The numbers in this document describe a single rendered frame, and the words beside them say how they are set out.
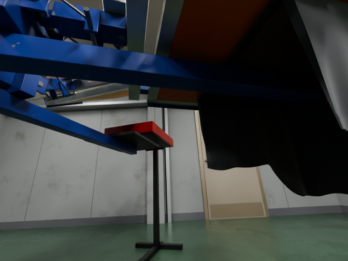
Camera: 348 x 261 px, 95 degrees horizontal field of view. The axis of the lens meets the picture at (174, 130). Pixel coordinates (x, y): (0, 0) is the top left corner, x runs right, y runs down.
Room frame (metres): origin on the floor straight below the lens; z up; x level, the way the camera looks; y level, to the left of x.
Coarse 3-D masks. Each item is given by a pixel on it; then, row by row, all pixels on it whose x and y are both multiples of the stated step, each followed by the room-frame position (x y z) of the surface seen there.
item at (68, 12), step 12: (60, 12) 0.27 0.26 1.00; (72, 12) 0.27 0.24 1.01; (108, 12) 0.30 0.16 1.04; (60, 24) 0.29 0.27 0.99; (72, 24) 0.29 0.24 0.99; (84, 24) 0.29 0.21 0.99; (108, 24) 0.30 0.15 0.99; (120, 24) 0.30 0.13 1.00; (72, 36) 0.32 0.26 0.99; (84, 36) 0.32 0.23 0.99; (96, 36) 0.33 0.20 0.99; (108, 36) 0.33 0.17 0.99; (120, 36) 0.33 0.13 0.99
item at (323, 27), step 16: (288, 0) 0.21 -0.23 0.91; (304, 0) 0.21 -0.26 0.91; (320, 0) 0.22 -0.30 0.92; (336, 0) 0.23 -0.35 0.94; (288, 16) 0.22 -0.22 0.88; (304, 16) 0.20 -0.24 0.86; (320, 16) 0.22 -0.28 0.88; (336, 16) 0.23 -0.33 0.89; (304, 32) 0.20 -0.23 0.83; (320, 32) 0.21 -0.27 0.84; (336, 32) 0.22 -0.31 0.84; (304, 48) 0.21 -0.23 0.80; (320, 48) 0.21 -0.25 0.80; (336, 48) 0.22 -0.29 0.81; (320, 64) 0.20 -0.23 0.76; (336, 64) 0.22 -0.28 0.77; (320, 80) 0.21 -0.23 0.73; (336, 80) 0.23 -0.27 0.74; (336, 96) 0.23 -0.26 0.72; (336, 112) 0.21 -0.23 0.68
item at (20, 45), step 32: (0, 32) 0.24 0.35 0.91; (0, 64) 0.27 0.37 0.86; (32, 64) 0.28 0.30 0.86; (64, 64) 0.28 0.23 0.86; (96, 64) 0.29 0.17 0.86; (128, 64) 0.31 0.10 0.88; (160, 64) 0.33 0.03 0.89; (192, 64) 0.35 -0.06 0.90; (256, 96) 0.47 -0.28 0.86; (288, 96) 0.48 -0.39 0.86; (320, 96) 0.49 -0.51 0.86
